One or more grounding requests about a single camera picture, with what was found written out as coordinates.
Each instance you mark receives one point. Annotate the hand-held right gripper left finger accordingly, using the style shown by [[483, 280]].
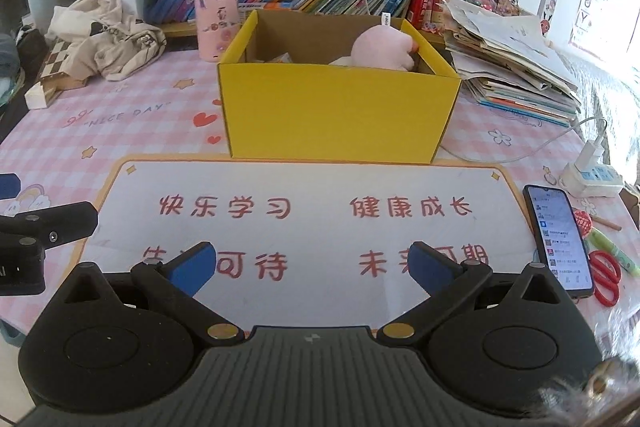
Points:
[[192, 269]]

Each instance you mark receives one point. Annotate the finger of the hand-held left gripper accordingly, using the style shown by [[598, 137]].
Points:
[[9, 186], [65, 219]]

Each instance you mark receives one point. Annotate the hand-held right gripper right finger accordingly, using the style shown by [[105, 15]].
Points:
[[430, 269]]

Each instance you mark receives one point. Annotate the yellow cardboard box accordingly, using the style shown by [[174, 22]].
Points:
[[330, 112]]

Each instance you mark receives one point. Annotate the pink plush pig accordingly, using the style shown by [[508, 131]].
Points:
[[382, 49]]

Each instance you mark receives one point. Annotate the pink checkered desktop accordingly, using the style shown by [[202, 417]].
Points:
[[150, 132]]

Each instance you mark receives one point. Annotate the small white paper box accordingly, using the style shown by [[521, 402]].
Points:
[[42, 96]]

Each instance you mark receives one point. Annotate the black smartphone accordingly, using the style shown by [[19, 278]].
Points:
[[560, 242]]

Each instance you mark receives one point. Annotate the wooden chessboard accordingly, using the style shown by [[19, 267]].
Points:
[[57, 62]]

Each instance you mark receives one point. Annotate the red round ornament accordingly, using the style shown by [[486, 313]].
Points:
[[582, 221]]

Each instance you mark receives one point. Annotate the red scissors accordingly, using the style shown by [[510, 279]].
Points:
[[607, 279]]

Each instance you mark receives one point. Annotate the beige canvas tote bag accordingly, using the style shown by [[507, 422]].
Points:
[[110, 37]]

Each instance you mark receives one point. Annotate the wooden pencil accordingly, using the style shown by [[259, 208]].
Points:
[[607, 223]]

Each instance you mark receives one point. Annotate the white power strip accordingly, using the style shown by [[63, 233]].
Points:
[[592, 181]]

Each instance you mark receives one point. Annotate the green marker pen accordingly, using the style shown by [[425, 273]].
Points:
[[615, 249]]

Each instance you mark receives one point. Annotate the fuzzy grey sleeve cuff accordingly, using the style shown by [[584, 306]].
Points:
[[600, 387]]

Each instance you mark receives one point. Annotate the stack of papers and booklets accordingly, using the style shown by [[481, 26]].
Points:
[[510, 67]]

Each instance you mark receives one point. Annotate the pink sticker-covered cylinder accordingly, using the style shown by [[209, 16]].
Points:
[[216, 22]]

